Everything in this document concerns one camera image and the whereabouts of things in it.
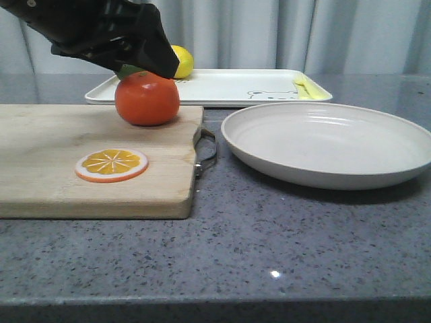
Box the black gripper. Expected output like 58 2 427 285
1 1 179 79

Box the orange tangerine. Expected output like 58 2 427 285
114 71 180 126

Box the white round plate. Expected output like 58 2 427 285
221 102 430 190

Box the white bear print tray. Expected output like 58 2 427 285
84 69 334 109

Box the yellow lemon right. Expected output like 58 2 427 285
171 45 194 79

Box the orange slice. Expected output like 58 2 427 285
75 148 149 183

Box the wooden cutting board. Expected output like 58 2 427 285
1 104 203 219

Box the yellow plastic spoon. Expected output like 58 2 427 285
296 85 313 100

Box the yellow plastic fork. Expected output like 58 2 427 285
293 74 332 101

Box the grey curtain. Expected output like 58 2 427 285
1 1 430 75

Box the metal cutting board handle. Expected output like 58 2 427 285
194 128 218 180

